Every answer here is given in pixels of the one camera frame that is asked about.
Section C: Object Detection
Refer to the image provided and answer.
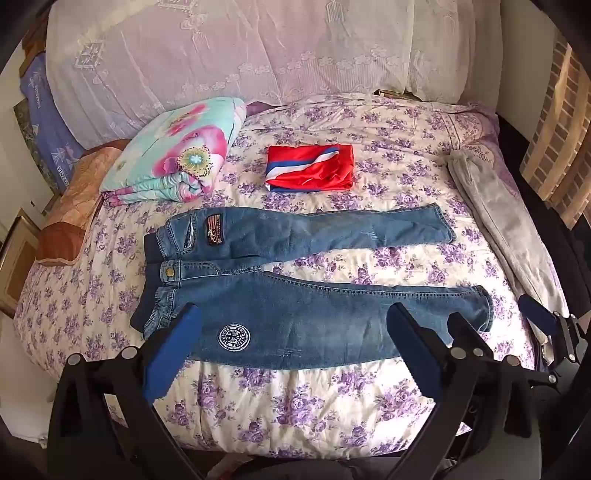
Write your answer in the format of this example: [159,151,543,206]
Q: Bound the blue denim jeans pants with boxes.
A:
[130,203,494,370]

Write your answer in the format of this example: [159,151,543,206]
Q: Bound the purple floral bedsheet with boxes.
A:
[13,92,568,462]

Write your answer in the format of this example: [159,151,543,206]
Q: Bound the wooden picture frame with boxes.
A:
[0,208,44,319]

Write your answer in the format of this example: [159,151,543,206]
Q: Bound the orange brown quilt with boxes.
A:
[36,138,132,266]

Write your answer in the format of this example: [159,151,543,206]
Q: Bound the turquoise pink floral folded quilt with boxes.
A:
[99,97,247,205]

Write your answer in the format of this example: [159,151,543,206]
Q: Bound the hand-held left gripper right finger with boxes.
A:
[385,302,546,480]

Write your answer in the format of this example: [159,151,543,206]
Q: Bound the grey pants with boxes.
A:
[445,148,571,333]

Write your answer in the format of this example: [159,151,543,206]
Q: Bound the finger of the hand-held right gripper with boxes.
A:
[524,367,578,386]
[516,293,583,366]

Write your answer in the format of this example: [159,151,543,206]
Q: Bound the blue patterned pillow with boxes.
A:
[18,51,86,195]

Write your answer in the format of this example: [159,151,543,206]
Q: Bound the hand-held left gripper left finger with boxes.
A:
[47,302,204,480]

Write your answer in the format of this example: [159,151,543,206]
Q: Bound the red white blue folded garment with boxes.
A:
[264,144,355,193]

